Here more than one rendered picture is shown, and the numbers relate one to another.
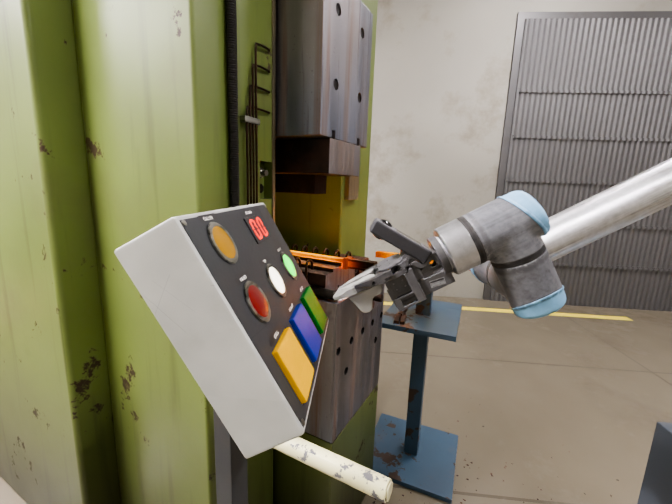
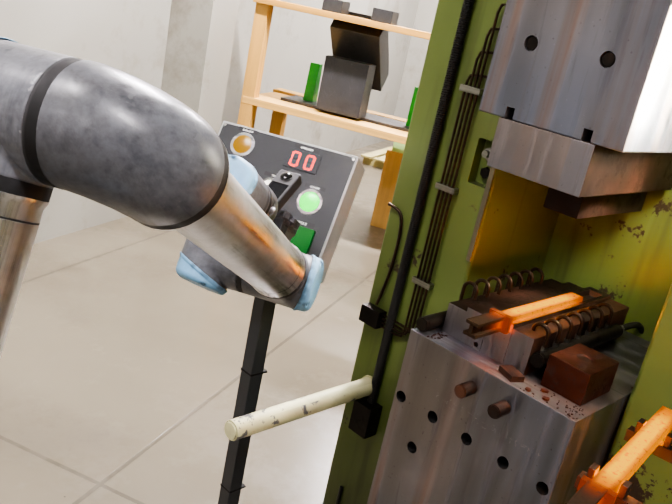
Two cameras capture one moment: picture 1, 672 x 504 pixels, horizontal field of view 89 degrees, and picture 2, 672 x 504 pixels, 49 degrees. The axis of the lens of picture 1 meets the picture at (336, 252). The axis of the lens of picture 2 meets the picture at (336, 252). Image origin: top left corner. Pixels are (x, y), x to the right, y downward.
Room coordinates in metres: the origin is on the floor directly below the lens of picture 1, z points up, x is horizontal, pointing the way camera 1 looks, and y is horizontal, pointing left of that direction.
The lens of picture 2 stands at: (1.06, -1.42, 1.51)
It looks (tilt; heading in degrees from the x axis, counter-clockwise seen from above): 18 degrees down; 104
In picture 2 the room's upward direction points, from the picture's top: 12 degrees clockwise
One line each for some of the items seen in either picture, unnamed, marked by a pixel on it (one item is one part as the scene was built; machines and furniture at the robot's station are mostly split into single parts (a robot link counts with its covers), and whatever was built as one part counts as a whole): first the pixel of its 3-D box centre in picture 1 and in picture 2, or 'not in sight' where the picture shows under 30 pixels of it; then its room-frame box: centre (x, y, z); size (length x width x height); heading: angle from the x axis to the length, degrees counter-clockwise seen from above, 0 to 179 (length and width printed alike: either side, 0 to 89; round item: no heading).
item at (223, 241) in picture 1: (223, 242); (242, 144); (0.42, 0.14, 1.16); 0.05 x 0.03 x 0.04; 152
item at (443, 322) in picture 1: (423, 314); not in sight; (1.42, -0.39, 0.70); 0.40 x 0.30 x 0.02; 157
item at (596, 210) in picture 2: (283, 183); (598, 195); (1.19, 0.19, 1.24); 0.30 x 0.07 x 0.06; 62
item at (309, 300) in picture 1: (312, 310); (294, 242); (0.61, 0.04, 1.01); 0.07 x 0.05 x 0.07; 177
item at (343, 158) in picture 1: (288, 159); (590, 155); (1.15, 0.17, 1.32); 0.42 x 0.20 x 0.10; 62
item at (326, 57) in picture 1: (297, 81); (651, 34); (1.19, 0.15, 1.56); 0.42 x 0.39 x 0.40; 62
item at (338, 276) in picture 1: (287, 266); (540, 316); (1.15, 0.17, 0.96); 0.42 x 0.20 x 0.09; 62
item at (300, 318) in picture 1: (304, 332); not in sight; (0.51, 0.05, 1.01); 0.07 x 0.05 x 0.07; 177
